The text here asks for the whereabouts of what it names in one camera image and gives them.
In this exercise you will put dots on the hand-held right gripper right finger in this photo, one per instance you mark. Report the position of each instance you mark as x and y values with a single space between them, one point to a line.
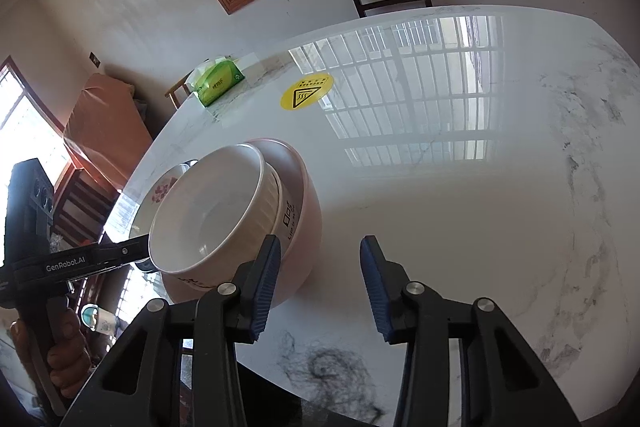
375 292

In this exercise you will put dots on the small side window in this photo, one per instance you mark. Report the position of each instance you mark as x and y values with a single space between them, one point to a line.
25 127

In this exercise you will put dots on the orange striped white bowl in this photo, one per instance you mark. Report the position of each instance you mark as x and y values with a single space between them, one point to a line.
215 217

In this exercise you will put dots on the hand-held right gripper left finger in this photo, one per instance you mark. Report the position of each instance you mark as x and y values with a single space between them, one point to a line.
265 292

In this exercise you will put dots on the orange covered furniture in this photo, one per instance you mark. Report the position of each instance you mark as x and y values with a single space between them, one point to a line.
105 127

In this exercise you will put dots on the person's left hand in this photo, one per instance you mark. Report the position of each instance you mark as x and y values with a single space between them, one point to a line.
70 357

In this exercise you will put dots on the pink bowl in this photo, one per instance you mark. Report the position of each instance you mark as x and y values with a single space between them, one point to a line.
311 257

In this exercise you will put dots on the white floral plate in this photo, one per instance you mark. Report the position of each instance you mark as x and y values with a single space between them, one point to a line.
152 202

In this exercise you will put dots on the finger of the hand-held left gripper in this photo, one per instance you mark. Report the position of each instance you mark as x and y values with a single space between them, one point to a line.
125 249

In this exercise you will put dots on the green tissue pack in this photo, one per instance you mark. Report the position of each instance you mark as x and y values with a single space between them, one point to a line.
220 82

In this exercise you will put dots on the reddish wooden side chair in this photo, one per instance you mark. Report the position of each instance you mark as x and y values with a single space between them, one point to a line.
82 207

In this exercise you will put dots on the yellow round sticker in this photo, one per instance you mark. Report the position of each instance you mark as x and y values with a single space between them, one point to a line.
306 93

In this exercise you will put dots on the white cartoon print bowl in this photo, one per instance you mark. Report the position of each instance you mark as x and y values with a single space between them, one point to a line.
291 217

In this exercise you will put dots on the dark wall switch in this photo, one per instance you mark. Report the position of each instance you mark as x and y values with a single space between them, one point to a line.
95 59

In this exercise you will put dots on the light wooden chair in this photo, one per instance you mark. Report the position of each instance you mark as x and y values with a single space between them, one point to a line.
177 93

